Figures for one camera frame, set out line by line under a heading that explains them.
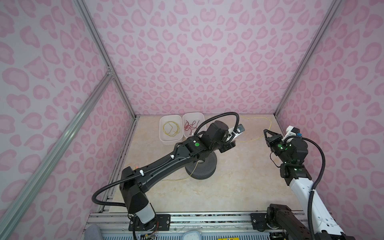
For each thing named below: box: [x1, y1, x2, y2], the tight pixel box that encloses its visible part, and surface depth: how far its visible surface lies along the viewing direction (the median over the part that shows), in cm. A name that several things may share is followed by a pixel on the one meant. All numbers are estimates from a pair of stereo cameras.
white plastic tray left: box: [159, 115, 184, 146], surface depth 112 cm
